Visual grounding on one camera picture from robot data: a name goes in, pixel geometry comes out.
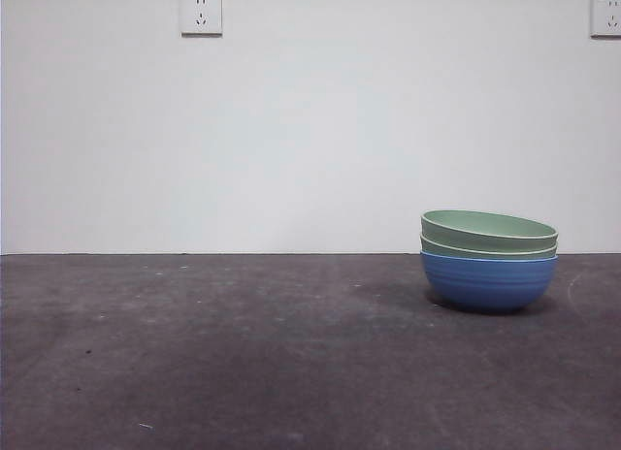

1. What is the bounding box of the blue ribbed bowl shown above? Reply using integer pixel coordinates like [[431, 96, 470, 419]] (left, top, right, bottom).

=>
[[419, 250, 559, 315]]

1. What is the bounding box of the white wall socket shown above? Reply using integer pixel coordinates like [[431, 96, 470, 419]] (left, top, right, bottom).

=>
[[180, 0, 224, 37], [589, 0, 621, 39]]

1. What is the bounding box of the green ribbed bowl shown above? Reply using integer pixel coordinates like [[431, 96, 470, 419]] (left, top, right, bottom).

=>
[[420, 209, 560, 251], [419, 232, 559, 262]]

